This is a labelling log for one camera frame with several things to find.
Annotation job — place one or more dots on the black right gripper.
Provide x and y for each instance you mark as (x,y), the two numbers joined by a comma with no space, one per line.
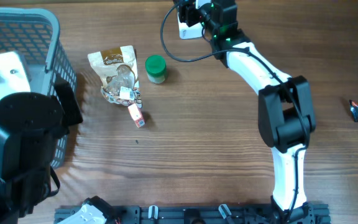
(188,10)

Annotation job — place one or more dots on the green lid jar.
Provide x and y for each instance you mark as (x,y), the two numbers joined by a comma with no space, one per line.
(156,69)

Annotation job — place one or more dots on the brown Pantree snack pouch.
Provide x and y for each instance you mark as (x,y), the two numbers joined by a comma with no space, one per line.
(117,69)

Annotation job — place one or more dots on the red white small packet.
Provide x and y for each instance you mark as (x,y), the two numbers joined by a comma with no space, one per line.
(136,115)

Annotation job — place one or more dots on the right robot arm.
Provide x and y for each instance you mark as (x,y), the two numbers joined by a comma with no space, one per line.
(285,109)

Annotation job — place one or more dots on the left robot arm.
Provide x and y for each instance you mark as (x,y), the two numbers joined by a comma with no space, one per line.
(30,126)

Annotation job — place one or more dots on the white barcode scanner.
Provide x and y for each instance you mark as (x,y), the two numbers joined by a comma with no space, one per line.
(192,32)

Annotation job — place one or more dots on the grey plastic mesh basket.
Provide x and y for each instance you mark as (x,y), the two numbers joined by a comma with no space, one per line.
(35,34)

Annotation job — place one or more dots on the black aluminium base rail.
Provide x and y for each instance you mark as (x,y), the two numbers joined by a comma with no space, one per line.
(247,214)

